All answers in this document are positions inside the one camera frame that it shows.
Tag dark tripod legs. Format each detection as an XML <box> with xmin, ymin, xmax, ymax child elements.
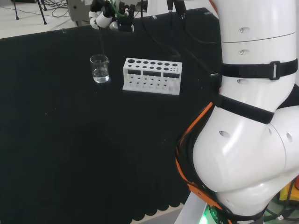
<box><xmin>11</xmin><ymin>0</ymin><xmax>48</xmax><ymax>25</ymax></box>

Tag yellow stop button box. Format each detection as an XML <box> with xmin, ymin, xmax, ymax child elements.
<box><xmin>279</xmin><ymin>176</ymin><xmax>299</xmax><ymax>204</ymax></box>

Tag white test tube rack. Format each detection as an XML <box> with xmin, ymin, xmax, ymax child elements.
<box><xmin>122</xmin><ymin>57</ymin><xmax>183</xmax><ymax>96</ymax></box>

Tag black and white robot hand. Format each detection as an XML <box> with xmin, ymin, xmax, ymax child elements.
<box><xmin>89</xmin><ymin>0</ymin><xmax>135</xmax><ymax>33</ymax></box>

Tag clear glass beaker with water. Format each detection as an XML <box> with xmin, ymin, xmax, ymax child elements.
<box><xmin>89</xmin><ymin>54</ymin><xmax>110</xmax><ymax>84</ymax></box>

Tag clear glass rod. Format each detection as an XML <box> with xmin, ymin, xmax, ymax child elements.
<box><xmin>99</xmin><ymin>27</ymin><xmax>106</xmax><ymax>58</ymax></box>

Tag grey metal cabinet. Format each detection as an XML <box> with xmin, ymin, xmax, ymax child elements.
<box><xmin>67</xmin><ymin>0</ymin><xmax>94</xmax><ymax>22</ymax></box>

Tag black bench cloth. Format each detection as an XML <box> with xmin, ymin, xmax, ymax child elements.
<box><xmin>0</xmin><ymin>7</ymin><xmax>222</xmax><ymax>224</ymax></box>

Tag black floor cables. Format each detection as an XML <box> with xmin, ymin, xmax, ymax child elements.
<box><xmin>45</xmin><ymin>0</ymin><xmax>71</xmax><ymax>18</ymax></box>

